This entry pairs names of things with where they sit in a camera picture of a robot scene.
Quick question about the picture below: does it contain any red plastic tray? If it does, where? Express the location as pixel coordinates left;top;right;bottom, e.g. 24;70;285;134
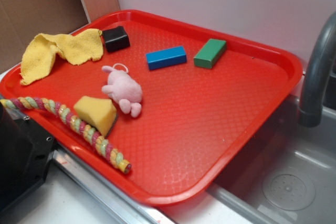
1;10;302;206

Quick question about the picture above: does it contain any black cube block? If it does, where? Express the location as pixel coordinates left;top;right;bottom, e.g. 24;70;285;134
102;26;130;52

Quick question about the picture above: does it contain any grey faucet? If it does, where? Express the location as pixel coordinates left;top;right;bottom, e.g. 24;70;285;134
298;13;335;127

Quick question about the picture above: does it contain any pink plush toy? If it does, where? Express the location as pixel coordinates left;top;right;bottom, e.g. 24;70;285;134
101;63;143;118

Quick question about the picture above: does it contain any yellow sponge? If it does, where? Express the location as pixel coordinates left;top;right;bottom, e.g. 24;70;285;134
73;96;117;137

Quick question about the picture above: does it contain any brown cardboard panel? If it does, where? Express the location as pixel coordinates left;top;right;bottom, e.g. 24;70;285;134
1;0;120;72

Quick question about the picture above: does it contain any multicolour braided rope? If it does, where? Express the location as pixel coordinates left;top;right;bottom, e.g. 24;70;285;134
0;97;132;175

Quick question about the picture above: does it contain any green rectangular block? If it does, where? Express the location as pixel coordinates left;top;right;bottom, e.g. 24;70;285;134
193;39;227;69

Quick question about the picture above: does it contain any grey sink basin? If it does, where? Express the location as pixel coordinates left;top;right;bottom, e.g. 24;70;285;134
208;95;335;223

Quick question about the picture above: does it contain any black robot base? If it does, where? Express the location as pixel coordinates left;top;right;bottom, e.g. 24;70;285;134
1;105;56;213

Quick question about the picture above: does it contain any blue rectangular block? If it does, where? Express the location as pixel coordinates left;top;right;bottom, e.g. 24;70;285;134
146;46;187;70

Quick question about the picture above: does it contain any yellow cloth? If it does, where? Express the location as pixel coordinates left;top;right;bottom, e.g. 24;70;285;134
20;28;103;86

